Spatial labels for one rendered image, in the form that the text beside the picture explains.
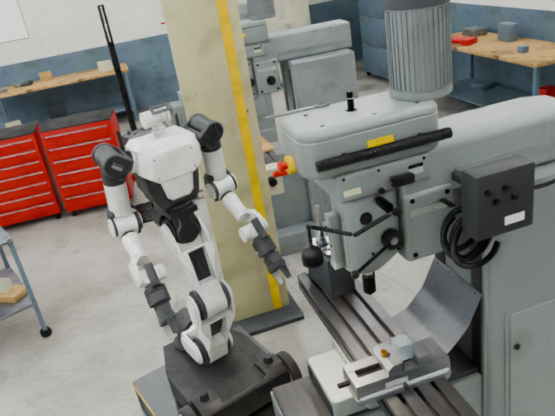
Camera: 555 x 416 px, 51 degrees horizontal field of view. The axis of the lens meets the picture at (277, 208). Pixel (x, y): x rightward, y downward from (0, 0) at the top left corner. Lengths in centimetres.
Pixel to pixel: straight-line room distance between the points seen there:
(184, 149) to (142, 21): 844
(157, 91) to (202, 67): 744
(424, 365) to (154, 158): 126
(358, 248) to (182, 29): 191
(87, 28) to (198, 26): 733
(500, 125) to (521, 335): 81
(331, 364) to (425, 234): 68
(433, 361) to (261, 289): 218
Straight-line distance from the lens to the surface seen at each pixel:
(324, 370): 235
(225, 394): 277
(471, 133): 201
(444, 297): 239
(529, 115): 214
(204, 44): 346
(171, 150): 234
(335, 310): 250
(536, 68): 658
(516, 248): 219
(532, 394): 262
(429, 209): 199
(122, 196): 240
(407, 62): 186
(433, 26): 185
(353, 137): 176
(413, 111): 183
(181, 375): 297
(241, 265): 394
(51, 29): 1072
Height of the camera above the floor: 242
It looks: 25 degrees down
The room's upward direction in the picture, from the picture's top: 10 degrees counter-clockwise
